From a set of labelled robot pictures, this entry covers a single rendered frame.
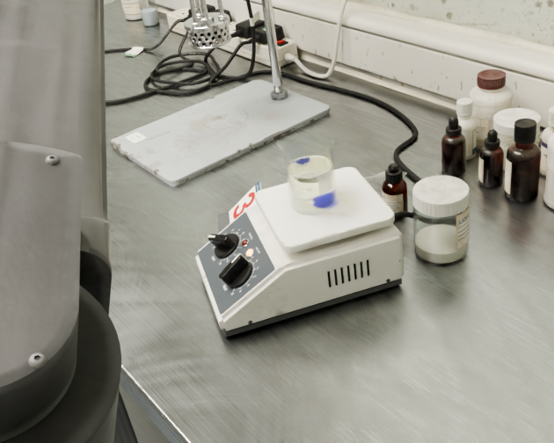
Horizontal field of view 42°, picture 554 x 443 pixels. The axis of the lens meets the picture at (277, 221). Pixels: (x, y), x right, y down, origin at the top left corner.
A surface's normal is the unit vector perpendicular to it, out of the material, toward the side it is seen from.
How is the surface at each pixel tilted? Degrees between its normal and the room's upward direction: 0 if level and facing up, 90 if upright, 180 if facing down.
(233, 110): 0
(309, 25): 90
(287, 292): 90
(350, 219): 0
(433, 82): 90
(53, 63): 23
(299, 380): 0
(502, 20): 90
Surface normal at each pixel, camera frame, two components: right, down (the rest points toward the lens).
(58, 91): 0.25, -0.74
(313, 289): 0.29, 0.50
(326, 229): -0.13, -0.83
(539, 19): -0.78, 0.43
